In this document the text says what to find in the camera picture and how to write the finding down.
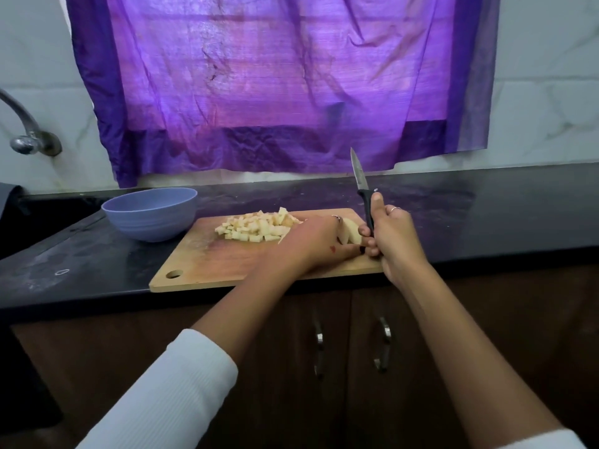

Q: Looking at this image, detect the person's left hand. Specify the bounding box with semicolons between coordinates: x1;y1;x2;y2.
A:
271;214;363;279

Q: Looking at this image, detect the person's right hand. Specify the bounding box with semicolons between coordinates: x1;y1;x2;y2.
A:
358;191;432;291

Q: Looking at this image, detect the potato slice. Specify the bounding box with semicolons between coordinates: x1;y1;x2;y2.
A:
337;216;365;247

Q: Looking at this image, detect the pile of diced potato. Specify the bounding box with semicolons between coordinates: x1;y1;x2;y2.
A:
214;206;305;244

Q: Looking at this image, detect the black handled knife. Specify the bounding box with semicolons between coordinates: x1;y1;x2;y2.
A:
349;147;377;238

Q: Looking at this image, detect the blue bowl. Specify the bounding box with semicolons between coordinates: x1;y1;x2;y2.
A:
101;186;200;244

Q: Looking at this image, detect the person's right forearm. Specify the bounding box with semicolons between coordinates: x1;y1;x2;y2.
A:
397;266;563;449

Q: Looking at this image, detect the wooden cutting board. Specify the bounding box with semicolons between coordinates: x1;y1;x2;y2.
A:
149;207;385;294

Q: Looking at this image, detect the purple cloth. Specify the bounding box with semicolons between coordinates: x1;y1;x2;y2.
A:
64;0;502;189

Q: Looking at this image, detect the dark sink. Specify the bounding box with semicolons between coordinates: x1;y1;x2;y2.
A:
0;191;109;258

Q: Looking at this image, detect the metal faucet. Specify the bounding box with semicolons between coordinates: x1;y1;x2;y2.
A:
0;89;64;158

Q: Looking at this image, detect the grey cloth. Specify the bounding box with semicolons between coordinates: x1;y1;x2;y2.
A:
0;182;24;221

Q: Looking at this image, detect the metal cabinet handle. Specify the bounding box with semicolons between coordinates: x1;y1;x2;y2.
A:
373;316;394;372
311;317;328;378

